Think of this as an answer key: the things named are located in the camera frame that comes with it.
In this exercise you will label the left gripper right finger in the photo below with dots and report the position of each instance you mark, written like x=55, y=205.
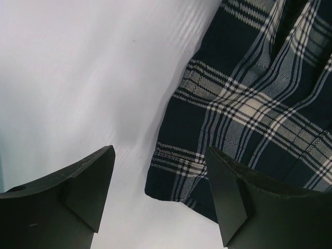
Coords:
x=256, y=211

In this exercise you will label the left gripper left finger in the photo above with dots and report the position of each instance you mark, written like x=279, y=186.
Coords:
x=60, y=210

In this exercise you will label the navy plaid skirt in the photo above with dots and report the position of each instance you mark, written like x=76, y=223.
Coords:
x=258, y=89

